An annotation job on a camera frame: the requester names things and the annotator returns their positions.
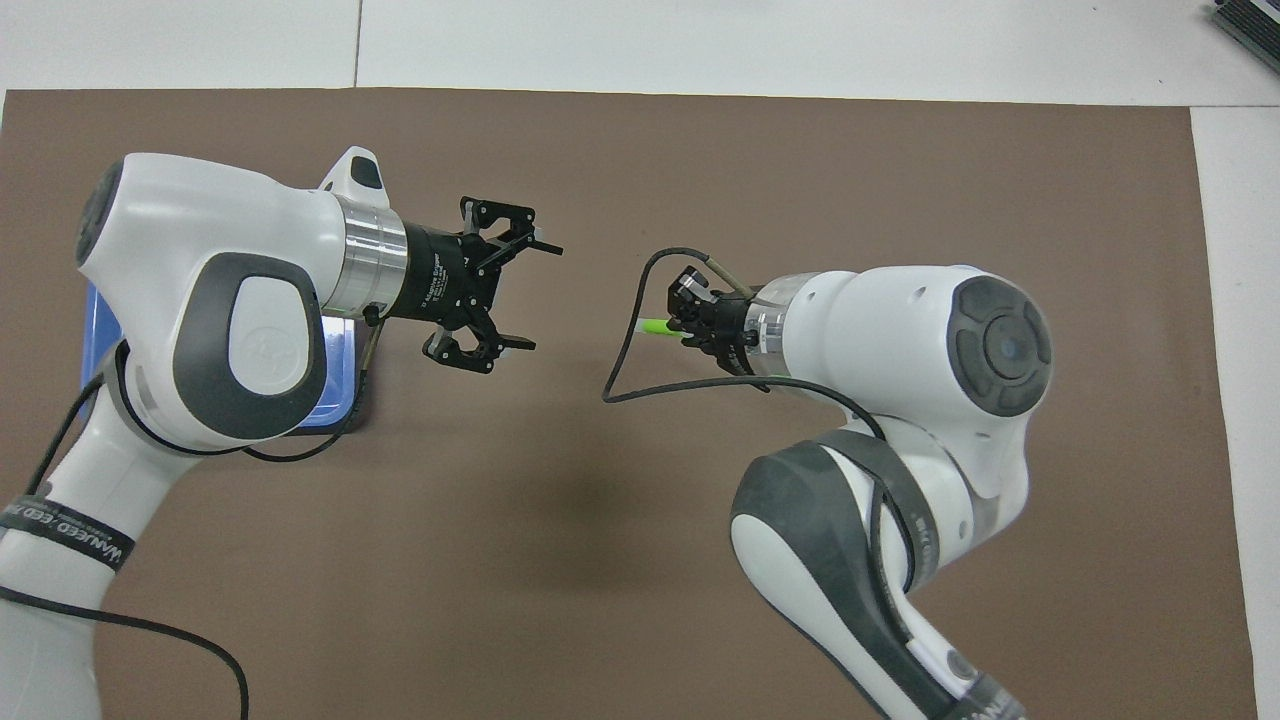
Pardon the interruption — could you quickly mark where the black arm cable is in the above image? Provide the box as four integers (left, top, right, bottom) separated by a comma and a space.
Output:
602, 247, 916, 591
0, 310, 386, 720

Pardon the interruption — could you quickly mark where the brown table mat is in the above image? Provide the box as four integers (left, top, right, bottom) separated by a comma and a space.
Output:
0, 88, 1259, 720

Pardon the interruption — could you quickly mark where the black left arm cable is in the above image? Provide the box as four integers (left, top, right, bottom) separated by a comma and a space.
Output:
0, 310, 386, 720

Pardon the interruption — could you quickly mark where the blue plastic tray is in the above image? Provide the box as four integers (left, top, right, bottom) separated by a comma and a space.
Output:
80, 280, 359, 436

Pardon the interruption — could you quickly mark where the grey ribbed device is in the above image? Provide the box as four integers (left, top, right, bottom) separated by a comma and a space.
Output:
1208, 0, 1280, 76

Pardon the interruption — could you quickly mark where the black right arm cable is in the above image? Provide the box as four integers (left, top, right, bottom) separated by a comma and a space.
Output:
602, 247, 916, 591

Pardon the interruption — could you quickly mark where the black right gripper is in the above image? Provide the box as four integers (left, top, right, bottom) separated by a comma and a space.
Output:
666, 267, 763, 379

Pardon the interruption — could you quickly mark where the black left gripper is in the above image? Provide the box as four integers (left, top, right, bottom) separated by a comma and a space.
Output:
385, 196, 565, 376

